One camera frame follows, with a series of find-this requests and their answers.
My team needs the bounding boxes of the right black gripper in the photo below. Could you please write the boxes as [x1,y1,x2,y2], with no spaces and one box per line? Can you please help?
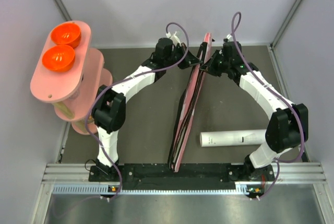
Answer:
[200,50,231,77]

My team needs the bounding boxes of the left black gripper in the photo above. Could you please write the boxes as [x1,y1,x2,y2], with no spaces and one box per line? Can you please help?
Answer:
[164,43,201,69]

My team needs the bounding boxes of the pink SPORT racket bag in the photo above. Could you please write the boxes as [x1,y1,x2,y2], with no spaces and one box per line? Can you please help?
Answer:
[168,32,215,173]

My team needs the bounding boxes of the white shuttlecock tube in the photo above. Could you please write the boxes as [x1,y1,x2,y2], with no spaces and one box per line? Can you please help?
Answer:
[200,129,266,147]

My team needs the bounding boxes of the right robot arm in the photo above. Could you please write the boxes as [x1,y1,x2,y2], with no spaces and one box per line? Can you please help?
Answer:
[200,39,308,180]

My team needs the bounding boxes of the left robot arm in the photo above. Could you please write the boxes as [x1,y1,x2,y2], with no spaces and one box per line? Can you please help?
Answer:
[92,38,201,181]

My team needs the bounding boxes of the pink three-tier wooden shelf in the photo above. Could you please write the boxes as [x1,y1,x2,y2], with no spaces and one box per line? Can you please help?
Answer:
[30,20,113,135]

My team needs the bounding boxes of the upper orange plastic bowl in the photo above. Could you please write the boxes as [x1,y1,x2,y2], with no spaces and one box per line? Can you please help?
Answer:
[51,22,81,48]

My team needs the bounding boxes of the orange plastic bowl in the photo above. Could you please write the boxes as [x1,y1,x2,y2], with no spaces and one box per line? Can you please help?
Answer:
[42,45,76,73]
[51,22,81,48]

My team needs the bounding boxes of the lower orange plastic bowl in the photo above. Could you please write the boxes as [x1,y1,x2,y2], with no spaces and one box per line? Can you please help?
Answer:
[42,45,76,73]

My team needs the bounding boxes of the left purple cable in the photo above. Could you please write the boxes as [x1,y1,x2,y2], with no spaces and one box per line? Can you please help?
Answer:
[85,22,189,200]

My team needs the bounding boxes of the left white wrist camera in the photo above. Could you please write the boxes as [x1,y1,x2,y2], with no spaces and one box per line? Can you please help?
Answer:
[166,31,181,45]

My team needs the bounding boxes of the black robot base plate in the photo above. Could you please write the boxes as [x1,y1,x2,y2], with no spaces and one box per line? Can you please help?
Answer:
[88,163,275,190]

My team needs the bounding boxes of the grey slotted cable duct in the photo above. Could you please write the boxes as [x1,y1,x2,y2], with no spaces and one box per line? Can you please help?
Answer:
[52,184,261,196]

